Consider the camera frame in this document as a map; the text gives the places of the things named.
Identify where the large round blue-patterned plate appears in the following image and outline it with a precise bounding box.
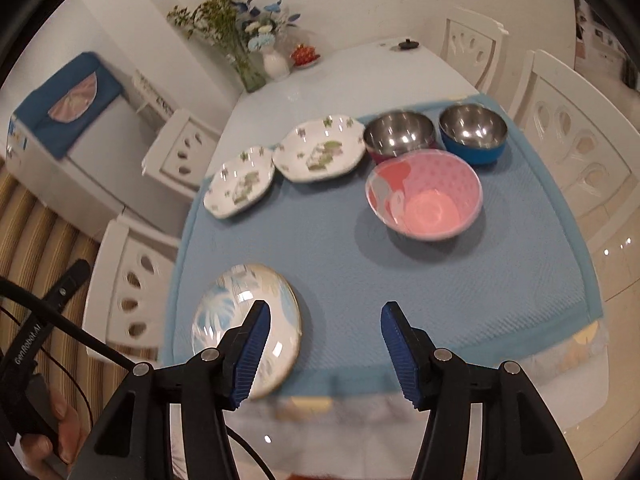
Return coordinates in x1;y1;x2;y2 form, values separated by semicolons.
191;263;303;399

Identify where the small white floral plate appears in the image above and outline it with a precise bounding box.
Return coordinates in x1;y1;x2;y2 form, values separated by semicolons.
203;146;276;220

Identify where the pink cartoon bowl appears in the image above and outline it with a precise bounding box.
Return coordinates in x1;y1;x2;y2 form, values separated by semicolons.
364;150;484;242

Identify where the larger white floral plate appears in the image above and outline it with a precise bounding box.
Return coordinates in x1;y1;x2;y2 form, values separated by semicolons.
272;115;366;183

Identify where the blue steel bowl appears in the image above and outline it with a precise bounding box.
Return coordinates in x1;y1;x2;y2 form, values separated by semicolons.
438;103;509;166

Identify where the red steel bowl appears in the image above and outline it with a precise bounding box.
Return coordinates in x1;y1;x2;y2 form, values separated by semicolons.
362;110;437;162

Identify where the person's left hand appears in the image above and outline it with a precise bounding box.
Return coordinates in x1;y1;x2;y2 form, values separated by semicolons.
21;389;88;479

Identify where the near left white chair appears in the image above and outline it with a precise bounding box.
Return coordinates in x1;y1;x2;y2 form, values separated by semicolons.
82;216;179;365

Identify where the white chair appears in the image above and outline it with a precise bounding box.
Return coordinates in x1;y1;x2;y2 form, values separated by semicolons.
509;50;639;299
440;8;510;94
82;216;179;365
141;108;221;200

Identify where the light blue table mat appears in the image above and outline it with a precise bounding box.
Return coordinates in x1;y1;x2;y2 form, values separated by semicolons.
160;127;603;396

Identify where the far left white chair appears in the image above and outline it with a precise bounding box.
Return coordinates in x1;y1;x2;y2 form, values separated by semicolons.
141;108;221;200

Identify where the blue fridge cover cloth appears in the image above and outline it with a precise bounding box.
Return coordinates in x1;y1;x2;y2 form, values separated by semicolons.
8;52;124;160

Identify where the white flower vase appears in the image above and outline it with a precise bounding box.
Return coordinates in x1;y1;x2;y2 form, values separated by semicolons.
262;44;291;81

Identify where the near right white chair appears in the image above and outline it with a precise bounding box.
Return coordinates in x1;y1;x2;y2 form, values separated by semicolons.
509;50;639;299

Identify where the glass vase with greenery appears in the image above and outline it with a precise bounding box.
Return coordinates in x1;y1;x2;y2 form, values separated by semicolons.
167;0;267;93

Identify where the red lidded cup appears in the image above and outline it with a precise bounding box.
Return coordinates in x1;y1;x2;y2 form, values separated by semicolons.
290;44;321;70

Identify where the far right white chair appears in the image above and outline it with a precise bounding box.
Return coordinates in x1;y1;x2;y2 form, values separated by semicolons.
440;8;510;94

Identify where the small black lid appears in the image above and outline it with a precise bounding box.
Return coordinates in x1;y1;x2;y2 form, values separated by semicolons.
397;38;420;51

